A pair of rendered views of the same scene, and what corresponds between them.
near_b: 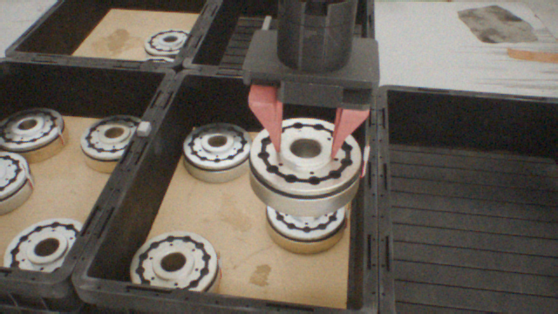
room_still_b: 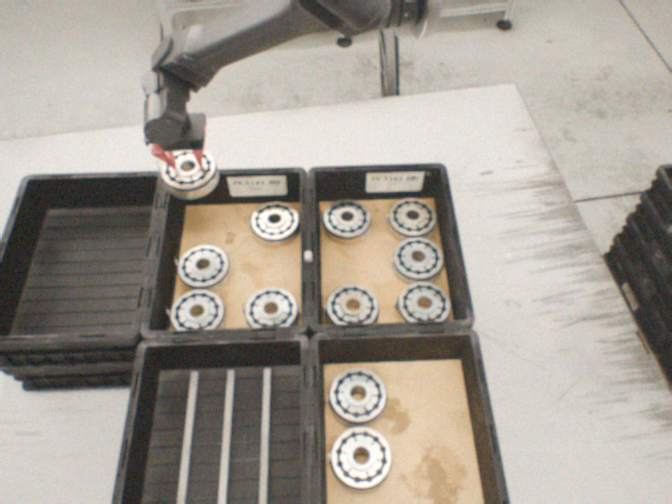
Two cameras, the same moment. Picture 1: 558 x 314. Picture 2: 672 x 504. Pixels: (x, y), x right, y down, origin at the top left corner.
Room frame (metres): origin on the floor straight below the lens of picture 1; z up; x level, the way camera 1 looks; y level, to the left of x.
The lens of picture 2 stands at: (1.18, 0.12, 1.88)
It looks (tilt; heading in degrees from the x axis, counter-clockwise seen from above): 56 degrees down; 170
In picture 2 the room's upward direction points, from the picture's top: straight up
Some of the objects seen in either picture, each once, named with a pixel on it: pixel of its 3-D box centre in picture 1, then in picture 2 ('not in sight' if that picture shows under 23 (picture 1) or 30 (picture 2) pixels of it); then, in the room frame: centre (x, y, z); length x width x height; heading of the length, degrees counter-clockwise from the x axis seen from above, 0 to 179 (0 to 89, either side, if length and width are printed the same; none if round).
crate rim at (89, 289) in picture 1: (253, 170); (232, 247); (0.46, 0.03, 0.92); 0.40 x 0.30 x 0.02; 172
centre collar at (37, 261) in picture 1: (47, 248); (347, 216); (0.38, 0.27, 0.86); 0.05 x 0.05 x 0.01
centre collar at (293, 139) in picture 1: (305, 149); (188, 166); (0.35, -0.03, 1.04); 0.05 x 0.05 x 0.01
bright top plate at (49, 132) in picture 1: (29, 128); (424, 304); (0.62, 0.38, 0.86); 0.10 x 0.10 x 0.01
